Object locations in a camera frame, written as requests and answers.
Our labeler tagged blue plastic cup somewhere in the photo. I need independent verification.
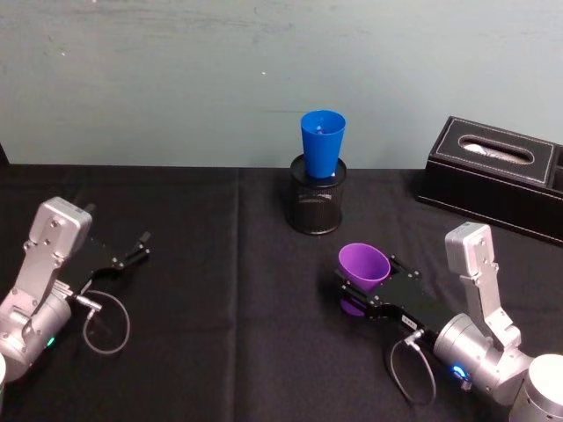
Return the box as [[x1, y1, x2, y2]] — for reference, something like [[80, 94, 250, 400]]
[[300, 109, 347, 179]]

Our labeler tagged purple plastic cup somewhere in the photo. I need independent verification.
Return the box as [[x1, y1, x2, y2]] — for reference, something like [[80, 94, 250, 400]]
[[337, 243, 391, 317]]

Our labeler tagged white tissue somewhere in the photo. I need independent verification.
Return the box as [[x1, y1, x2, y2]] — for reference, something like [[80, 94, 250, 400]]
[[459, 136, 532, 165]]

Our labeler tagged thin dark right gripper cable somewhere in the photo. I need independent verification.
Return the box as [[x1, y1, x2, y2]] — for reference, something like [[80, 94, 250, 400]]
[[385, 330, 437, 405]]

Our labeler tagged black leather tissue box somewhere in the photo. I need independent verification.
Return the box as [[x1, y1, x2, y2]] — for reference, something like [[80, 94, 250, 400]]
[[414, 115, 563, 245]]

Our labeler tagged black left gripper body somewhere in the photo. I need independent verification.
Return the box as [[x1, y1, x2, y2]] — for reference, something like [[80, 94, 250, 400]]
[[56, 235, 124, 294]]

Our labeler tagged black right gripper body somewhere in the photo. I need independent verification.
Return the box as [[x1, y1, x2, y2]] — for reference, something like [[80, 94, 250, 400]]
[[368, 275, 457, 340]]

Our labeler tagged black table cloth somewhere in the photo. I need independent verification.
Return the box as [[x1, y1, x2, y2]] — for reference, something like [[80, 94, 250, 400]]
[[0, 162, 563, 422]]

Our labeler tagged thin dark gripper cable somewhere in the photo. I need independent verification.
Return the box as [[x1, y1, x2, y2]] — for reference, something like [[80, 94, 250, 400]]
[[71, 289, 132, 355], [385, 330, 437, 405]]

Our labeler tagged black mesh pen holder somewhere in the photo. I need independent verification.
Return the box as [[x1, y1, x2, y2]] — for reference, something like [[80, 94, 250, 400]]
[[289, 153, 347, 236]]

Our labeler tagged thin dark left gripper cable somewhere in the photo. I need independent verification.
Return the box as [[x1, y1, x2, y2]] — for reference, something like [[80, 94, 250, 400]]
[[71, 289, 132, 355]]

